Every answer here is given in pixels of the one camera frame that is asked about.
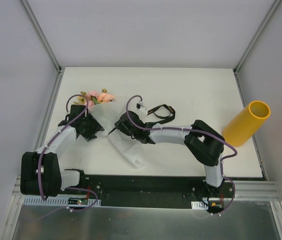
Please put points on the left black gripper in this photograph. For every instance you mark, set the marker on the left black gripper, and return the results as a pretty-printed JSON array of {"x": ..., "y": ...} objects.
[{"x": 94, "y": 127}]

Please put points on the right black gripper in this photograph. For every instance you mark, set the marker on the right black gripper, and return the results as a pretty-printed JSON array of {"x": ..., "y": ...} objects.
[{"x": 120, "y": 125}]

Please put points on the white wrapping paper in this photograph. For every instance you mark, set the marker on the white wrapping paper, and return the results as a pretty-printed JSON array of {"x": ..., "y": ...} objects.
[{"x": 107, "y": 114}]

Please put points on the pink yellow flower bouquet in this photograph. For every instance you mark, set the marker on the pink yellow flower bouquet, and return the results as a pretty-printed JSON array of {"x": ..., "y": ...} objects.
[{"x": 94, "y": 98}]

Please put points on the black ribbon gold lettering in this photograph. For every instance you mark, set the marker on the black ribbon gold lettering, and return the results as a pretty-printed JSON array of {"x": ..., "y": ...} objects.
[{"x": 163, "y": 112}]

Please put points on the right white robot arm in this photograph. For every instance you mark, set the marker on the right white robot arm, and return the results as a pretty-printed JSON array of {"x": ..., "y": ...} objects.
[{"x": 205, "y": 144}]

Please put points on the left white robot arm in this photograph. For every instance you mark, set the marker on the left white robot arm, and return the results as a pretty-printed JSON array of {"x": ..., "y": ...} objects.
[{"x": 41, "y": 174}]

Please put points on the yellow cylindrical vase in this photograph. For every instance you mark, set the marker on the yellow cylindrical vase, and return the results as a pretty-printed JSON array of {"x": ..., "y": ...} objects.
[{"x": 246, "y": 123}]

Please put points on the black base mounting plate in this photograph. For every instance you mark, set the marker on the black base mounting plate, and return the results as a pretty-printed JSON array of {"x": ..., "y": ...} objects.
[{"x": 165, "y": 192}]

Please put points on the left white cable duct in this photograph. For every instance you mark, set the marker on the left white cable duct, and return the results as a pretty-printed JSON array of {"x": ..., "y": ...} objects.
[{"x": 61, "y": 201}]

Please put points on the white cable duct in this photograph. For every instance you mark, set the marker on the white cable duct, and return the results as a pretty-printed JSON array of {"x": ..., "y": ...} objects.
[
  {"x": 199, "y": 205},
  {"x": 61, "y": 201}
]

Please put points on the right white cable duct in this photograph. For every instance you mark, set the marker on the right white cable duct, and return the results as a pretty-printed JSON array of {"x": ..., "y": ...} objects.
[{"x": 199, "y": 205}]

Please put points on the right aluminium frame post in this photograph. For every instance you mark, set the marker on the right aluminium frame post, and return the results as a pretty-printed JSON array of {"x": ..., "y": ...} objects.
[{"x": 257, "y": 35}]

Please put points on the aluminium frame post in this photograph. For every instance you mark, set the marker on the aluminium frame post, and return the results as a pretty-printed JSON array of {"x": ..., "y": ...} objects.
[
  {"x": 40, "y": 34},
  {"x": 257, "y": 35}
]

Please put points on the left aluminium frame post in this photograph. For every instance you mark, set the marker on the left aluminium frame post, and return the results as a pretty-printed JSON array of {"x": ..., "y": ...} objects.
[{"x": 40, "y": 34}]

